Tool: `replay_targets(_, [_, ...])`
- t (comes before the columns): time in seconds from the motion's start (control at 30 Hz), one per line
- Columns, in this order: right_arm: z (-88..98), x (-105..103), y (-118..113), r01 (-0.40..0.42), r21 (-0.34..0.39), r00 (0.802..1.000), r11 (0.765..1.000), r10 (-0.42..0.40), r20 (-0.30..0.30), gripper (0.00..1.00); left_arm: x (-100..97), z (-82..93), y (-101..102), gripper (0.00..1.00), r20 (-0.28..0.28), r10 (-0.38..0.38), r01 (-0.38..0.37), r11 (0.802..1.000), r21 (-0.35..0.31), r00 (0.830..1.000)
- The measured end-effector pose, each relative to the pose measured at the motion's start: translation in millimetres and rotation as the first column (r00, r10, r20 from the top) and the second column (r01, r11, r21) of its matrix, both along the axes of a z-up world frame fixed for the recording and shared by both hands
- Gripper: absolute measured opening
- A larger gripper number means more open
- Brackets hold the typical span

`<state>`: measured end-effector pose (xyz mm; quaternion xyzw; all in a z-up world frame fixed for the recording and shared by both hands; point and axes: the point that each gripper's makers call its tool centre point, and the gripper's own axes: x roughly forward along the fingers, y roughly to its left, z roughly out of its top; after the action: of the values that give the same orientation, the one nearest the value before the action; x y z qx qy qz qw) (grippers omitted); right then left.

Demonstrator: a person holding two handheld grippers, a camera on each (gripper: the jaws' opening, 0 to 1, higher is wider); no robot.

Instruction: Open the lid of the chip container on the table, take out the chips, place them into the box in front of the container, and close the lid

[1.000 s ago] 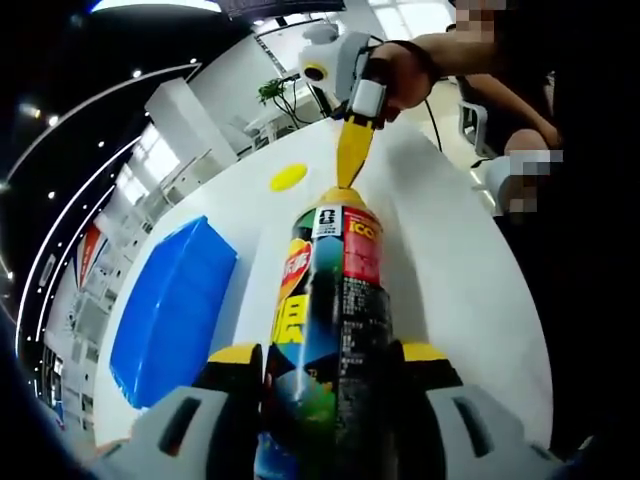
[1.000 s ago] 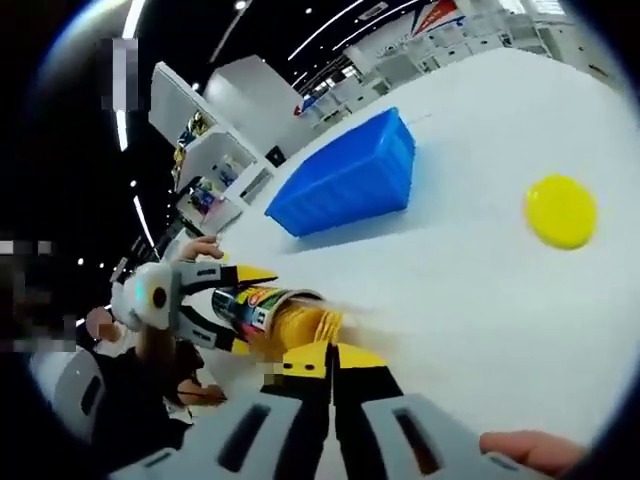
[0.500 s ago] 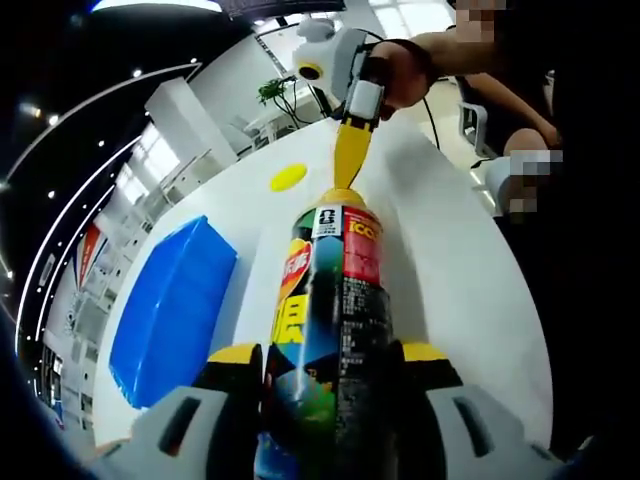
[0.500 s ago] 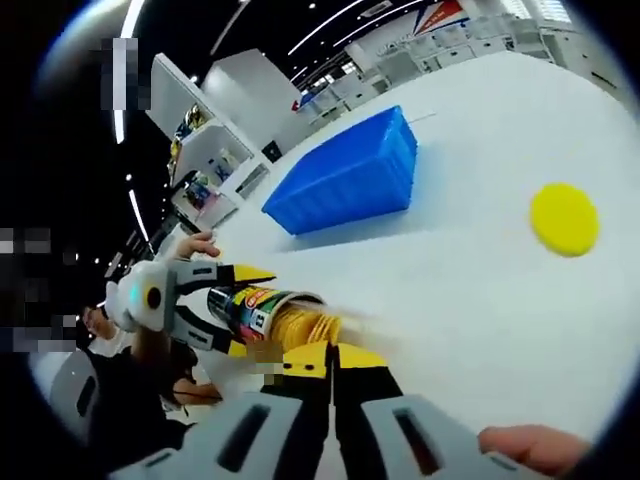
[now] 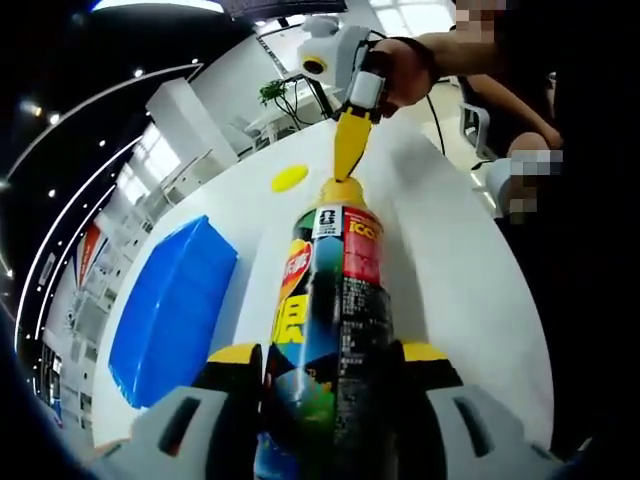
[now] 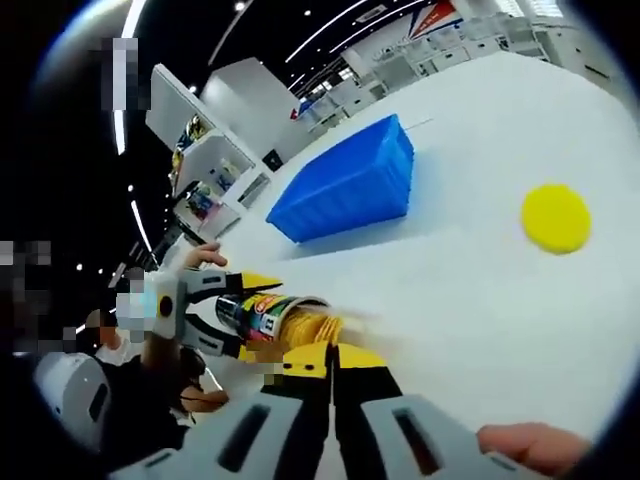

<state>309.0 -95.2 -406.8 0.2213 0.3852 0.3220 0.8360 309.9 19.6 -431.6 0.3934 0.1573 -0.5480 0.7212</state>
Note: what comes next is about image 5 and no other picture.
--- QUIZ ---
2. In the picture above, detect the white column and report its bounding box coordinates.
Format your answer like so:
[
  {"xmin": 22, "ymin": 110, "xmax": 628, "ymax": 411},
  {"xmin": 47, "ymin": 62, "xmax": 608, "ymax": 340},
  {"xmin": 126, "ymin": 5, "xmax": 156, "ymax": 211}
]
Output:
[{"xmin": 144, "ymin": 78, "xmax": 242, "ymax": 166}]

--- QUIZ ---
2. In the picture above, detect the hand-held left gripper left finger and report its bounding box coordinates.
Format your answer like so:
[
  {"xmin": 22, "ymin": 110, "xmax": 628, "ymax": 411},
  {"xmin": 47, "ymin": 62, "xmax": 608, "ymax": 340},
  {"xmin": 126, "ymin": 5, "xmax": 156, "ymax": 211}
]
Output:
[{"xmin": 99, "ymin": 343, "xmax": 265, "ymax": 480}]

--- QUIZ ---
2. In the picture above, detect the green potted plant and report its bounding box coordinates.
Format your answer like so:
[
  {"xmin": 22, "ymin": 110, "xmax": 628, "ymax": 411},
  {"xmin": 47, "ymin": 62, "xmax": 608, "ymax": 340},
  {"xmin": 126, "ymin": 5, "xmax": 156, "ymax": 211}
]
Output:
[{"xmin": 258, "ymin": 78, "xmax": 302, "ymax": 130}]

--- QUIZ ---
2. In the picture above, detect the blue plastic box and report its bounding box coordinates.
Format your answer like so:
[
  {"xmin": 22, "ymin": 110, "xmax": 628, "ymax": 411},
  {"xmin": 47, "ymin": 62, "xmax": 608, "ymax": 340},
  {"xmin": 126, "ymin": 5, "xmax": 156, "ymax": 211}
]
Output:
[{"xmin": 107, "ymin": 214, "xmax": 240, "ymax": 410}]

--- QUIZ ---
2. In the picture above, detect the black chip container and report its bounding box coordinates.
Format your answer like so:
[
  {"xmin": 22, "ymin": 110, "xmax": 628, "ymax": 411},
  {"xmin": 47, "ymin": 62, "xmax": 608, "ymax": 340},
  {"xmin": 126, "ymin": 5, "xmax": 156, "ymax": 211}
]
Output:
[{"xmin": 253, "ymin": 197, "xmax": 399, "ymax": 480}]

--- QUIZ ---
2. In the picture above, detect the white office chair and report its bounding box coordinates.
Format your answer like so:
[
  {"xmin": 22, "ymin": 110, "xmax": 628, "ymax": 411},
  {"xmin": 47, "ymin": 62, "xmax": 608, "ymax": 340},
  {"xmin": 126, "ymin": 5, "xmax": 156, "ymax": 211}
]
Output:
[{"xmin": 458, "ymin": 101, "xmax": 502, "ymax": 162}]

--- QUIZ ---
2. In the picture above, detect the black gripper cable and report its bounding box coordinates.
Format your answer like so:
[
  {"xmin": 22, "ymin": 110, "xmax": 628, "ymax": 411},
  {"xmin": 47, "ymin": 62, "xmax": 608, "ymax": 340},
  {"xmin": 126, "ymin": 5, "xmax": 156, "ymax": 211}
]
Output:
[{"xmin": 423, "ymin": 92, "xmax": 449, "ymax": 157}]

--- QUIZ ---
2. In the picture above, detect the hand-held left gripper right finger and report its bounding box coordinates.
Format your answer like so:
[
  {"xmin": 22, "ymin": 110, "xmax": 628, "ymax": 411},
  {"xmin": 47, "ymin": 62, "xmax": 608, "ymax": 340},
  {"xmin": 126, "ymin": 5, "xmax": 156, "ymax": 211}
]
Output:
[{"xmin": 389, "ymin": 341, "xmax": 562, "ymax": 480}]

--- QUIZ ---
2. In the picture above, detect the person's black shirt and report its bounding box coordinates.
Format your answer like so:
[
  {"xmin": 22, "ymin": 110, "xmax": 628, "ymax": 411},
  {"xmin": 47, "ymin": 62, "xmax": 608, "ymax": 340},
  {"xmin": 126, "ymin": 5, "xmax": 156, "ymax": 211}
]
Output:
[{"xmin": 492, "ymin": 0, "xmax": 640, "ymax": 454}]

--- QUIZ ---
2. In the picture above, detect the curved white ceiling band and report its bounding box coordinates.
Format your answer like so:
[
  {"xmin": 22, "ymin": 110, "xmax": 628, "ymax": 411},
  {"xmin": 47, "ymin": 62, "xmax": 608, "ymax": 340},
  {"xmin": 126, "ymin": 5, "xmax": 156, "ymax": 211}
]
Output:
[{"xmin": 3, "ymin": 61, "xmax": 205, "ymax": 182}]

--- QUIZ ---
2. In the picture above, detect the person's right hand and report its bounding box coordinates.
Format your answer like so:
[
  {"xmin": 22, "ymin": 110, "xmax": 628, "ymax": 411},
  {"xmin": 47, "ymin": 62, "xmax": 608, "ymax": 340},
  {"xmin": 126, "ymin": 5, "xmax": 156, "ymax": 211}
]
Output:
[{"xmin": 372, "ymin": 37, "xmax": 437, "ymax": 120}]

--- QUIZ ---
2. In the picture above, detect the row of white office desks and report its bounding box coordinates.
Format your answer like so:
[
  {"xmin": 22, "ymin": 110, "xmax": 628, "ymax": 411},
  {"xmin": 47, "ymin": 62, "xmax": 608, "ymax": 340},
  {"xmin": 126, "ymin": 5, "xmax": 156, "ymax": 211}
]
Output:
[{"xmin": 42, "ymin": 164, "xmax": 166, "ymax": 432}]

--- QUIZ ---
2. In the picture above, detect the red and blue wall graphic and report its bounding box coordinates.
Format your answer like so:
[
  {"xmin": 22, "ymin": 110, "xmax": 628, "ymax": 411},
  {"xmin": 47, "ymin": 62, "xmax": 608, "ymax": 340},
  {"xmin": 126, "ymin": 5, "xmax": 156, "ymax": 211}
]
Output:
[{"xmin": 73, "ymin": 221, "xmax": 110, "ymax": 292}]

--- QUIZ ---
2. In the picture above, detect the thin ceiling light strip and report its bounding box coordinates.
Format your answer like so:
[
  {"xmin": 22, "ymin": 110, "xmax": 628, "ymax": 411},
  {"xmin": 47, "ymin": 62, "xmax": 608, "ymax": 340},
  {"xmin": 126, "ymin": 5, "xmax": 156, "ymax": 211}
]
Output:
[{"xmin": 13, "ymin": 133, "xmax": 142, "ymax": 352}]

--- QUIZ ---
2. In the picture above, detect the group of round ceiling downlights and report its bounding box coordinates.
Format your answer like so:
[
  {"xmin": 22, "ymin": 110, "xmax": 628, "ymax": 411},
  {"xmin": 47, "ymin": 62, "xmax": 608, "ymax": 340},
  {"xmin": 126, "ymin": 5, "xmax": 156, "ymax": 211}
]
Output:
[{"xmin": 18, "ymin": 67, "xmax": 147, "ymax": 282}]

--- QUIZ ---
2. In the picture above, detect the yellow container lid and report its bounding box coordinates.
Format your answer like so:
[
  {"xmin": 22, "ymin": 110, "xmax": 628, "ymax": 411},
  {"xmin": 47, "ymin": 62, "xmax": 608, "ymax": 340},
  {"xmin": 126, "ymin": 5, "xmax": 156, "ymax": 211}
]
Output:
[{"xmin": 270, "ymin": 164, "xmax": 309, "ymax": 194}]

